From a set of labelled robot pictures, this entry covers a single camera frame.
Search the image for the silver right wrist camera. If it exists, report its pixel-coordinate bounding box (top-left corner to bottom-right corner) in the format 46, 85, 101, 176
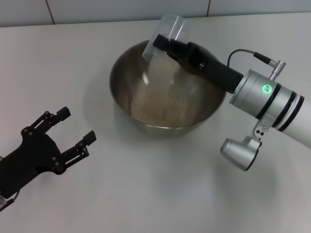
220, 118, 272, 173

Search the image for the right arm connector cable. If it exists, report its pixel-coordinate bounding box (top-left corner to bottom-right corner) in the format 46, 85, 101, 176
227, 49, 288, 80

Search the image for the clear plastic cup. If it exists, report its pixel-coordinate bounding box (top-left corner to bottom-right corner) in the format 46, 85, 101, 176
142, 14, 197, 73

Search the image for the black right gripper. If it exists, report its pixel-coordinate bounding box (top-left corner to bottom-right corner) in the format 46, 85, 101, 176
153, 34, 244, 94

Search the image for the stainless steel mixing bowl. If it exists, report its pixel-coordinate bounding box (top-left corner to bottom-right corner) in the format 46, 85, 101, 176
109, 37, 228, 140

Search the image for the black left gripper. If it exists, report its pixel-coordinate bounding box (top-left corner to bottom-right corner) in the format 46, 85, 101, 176
0, 106, 98, 199

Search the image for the arm connector cable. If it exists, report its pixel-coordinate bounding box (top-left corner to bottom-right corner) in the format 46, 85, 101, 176
0, 190, 20, 207
227, 49, 288, 80

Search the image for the white rice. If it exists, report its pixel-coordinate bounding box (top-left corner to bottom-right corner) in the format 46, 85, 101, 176
130, 52, 198, 129

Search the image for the left arm connector cable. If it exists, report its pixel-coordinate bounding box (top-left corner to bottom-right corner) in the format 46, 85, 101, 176
0, 190, 20, 207

